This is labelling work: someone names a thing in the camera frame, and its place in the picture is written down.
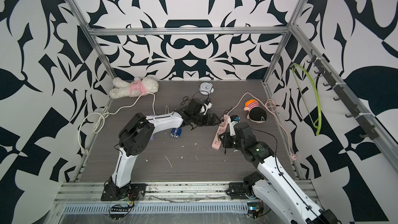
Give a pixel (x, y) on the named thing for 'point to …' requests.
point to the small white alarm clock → (206, 88)
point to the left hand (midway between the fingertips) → (216, 118)
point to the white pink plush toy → (138, 87)
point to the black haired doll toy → (256, 114)
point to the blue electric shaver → (176, 132)
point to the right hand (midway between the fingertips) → (221, 133)
